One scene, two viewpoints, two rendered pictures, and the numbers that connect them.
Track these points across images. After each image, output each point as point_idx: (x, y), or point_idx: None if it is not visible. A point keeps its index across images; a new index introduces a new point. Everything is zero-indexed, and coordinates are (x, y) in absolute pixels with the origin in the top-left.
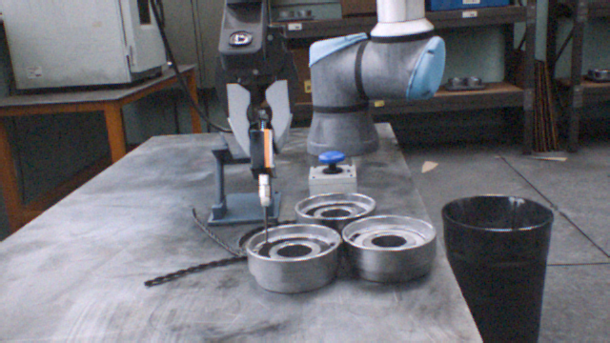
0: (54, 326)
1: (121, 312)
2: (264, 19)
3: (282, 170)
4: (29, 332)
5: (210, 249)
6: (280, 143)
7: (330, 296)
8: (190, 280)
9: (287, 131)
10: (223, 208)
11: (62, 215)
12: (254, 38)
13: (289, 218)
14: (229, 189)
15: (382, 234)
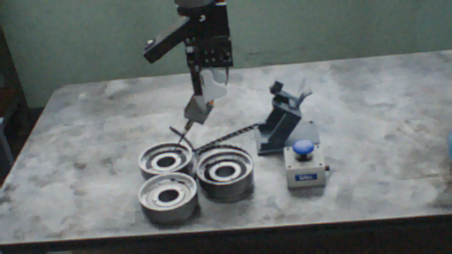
0: (139, 115)
1: (145, 129)
2: (169, 37)
3: (397, 138)
4: (136, 111)
5: (214, 138)
6: (199, 108)
7: (138, 188)
8: (172, 139)
9: (199, 104)
10: (266, 125)
11: (285, 71)
12: (149, 47)
13: (262, 160)
14: (338, 121)
15: (179, 192)
